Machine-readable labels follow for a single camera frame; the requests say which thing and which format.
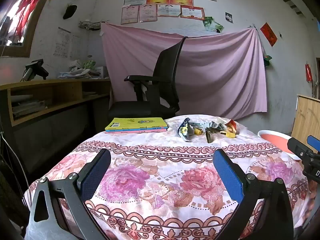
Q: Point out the floral pink blanket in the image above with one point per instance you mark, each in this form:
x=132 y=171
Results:
x=160 y=160

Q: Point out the red hanging bag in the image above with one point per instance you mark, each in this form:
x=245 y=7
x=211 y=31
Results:
x=308 y=72

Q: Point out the red snack wrapper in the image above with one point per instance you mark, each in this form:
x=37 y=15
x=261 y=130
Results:
x=231 y=124

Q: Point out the wooden cabinet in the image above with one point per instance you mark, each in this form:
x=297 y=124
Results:
x=307 y=120

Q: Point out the green landscape photo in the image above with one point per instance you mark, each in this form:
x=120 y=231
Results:
x=217 y=27
x=207 y=22

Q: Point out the yellow book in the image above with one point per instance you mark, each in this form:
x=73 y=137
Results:
x=136 y=123

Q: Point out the red bin with white rim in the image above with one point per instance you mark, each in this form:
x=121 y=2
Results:
x=275 y=140

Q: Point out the blue snack wrapper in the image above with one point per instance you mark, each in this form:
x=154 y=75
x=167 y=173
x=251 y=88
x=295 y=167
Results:
x=183 y=130

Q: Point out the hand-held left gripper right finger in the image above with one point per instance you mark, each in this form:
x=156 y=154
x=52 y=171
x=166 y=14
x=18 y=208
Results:
x=228 y=175

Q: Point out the paper wall chart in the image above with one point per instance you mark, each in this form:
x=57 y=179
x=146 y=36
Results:
x=75 y=46

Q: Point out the yellow plastic cylinder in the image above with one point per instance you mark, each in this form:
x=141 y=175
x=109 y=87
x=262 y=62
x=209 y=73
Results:
x=198 y=131

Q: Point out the small dark photo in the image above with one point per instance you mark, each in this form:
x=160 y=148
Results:
x=229 y=17

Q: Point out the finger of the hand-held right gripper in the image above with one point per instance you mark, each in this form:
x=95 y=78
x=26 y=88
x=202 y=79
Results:
x=297 y=147
x=314 y=143

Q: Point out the wooden desk shelf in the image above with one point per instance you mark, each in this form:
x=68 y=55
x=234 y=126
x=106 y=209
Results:
x=50 y=92

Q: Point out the blue book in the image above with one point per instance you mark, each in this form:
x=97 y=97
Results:
x=136 y=130

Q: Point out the white box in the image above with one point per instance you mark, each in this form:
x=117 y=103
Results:
x=102 y=72

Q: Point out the black hat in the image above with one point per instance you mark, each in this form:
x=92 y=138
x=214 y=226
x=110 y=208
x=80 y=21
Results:
x=68 y=11

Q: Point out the wooden framed window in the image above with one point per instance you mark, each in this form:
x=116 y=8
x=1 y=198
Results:
x=17 y=17

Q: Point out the yellow plastic cap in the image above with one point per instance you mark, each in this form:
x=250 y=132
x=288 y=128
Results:
x=231 y=135

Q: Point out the group of wall certificates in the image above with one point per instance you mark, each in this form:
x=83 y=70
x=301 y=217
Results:
x=162 y=2

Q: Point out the pile of papers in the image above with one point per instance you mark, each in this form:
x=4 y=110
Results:
x=72 y=73

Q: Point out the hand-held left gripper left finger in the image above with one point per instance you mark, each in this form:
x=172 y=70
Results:
x=96 y=172

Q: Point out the stack of shelf papers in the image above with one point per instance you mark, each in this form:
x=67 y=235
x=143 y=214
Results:
x=27 y=106

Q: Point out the green plastic bag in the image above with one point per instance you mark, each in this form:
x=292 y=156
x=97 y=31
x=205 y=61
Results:
x=88 y=64

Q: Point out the green cap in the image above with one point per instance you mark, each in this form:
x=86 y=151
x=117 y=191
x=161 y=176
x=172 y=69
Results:
x=267 y=59

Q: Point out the wall calendar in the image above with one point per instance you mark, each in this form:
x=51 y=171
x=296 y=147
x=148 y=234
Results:
x=62 y=42

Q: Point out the red paper wall decoration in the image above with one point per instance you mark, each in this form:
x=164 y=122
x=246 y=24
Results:
x=268 y=33

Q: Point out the pink hanging sheet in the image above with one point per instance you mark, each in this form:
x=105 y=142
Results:
x=212 y=75

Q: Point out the black office chair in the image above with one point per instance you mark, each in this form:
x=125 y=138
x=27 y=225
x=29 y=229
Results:
x=155 y=87

